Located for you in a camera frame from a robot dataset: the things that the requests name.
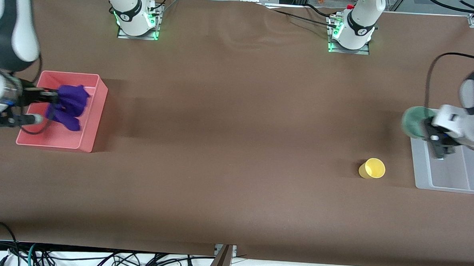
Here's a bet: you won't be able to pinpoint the green bowl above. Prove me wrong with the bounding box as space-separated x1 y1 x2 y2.
400 105 437 141

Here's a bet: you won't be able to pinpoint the teal floor cable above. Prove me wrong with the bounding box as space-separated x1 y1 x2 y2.
26 243 37 266

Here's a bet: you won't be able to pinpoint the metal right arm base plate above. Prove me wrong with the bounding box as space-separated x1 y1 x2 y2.
117 3 161 41

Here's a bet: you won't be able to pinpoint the short black table cable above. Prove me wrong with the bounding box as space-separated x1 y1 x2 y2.
304 3 343 19

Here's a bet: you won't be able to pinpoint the tangled black floor cables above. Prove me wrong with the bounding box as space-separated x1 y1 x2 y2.
35 247 216 266

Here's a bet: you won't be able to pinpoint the clear plastic bin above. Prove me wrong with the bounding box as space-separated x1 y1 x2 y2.
405 112 474 195

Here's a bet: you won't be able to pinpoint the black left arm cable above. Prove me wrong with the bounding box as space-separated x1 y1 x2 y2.
421 0 474 120

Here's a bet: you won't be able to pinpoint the purple cloth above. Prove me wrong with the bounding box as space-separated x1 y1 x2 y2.
44 83 92 133

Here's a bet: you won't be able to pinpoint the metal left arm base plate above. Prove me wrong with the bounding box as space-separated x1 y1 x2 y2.
327 15 372 56

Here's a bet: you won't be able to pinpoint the pink plastic bin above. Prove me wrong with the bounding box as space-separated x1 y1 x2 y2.
15 69 109 154

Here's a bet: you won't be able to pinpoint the long black table cable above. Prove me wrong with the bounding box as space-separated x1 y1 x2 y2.
255 3 340 29

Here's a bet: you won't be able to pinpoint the yellow cup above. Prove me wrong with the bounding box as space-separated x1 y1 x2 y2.
358 157 387 180

